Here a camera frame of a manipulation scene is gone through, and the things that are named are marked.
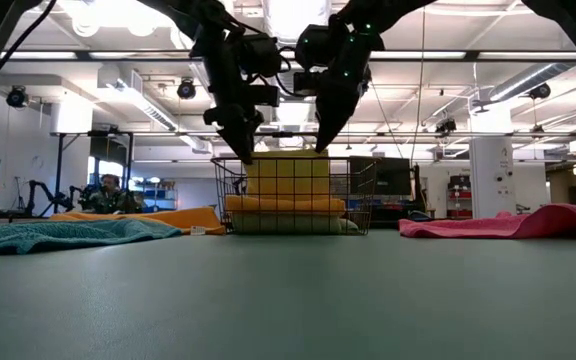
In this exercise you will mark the green table mat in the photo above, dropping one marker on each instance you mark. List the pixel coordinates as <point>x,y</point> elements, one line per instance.
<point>288,310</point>

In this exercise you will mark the pink microfiber towel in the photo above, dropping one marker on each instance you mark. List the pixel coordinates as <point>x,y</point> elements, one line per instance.
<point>543,222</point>

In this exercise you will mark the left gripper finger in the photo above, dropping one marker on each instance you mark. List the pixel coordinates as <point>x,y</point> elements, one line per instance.
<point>250,137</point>
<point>233,135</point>

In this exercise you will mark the yellow microfiber towel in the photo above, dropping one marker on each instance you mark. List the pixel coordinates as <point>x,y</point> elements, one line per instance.
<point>285,182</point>

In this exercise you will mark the black overhead light bar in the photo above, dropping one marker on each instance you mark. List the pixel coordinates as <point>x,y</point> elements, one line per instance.
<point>158,55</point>

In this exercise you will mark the silver ceiling duct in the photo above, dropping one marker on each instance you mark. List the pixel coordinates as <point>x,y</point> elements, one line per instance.
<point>295,15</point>

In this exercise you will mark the blue storage shelf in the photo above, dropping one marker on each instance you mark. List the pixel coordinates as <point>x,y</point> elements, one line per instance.
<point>163,197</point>

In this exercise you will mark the orange microfiber towel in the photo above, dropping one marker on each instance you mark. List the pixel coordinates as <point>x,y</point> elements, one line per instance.
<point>283,205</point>
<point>178,220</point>

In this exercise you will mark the teal microfiber towel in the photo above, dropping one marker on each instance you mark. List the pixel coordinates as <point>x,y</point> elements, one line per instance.
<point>68,237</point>

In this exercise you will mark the black ceiling spotlight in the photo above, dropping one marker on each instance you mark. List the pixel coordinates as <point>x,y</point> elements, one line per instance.
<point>539,91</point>
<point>186,89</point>
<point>16,96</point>
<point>445,126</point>

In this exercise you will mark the white column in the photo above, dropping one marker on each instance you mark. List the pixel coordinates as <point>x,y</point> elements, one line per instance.
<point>490,175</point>

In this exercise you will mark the red tool cart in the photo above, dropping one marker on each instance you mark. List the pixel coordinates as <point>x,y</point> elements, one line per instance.
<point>460,195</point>

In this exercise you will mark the black background stand frame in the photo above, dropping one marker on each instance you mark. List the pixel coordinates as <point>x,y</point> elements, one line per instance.
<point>59,175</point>

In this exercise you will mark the person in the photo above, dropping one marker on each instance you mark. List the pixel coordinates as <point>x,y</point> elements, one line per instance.
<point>110,200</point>

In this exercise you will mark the pale green microfiber towel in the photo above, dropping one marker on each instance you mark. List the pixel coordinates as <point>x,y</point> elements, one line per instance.
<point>288,224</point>

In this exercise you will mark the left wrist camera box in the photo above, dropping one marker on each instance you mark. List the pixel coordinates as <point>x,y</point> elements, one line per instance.
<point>265,96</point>

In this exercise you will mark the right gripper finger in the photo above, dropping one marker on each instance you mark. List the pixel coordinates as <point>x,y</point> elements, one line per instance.
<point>343,112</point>
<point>324,120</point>

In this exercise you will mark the large black monitor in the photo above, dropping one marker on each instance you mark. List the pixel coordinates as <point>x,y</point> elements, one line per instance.
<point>393,175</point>

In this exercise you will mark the black background robot arm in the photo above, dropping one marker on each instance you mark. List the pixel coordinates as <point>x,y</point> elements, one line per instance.
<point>35,192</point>

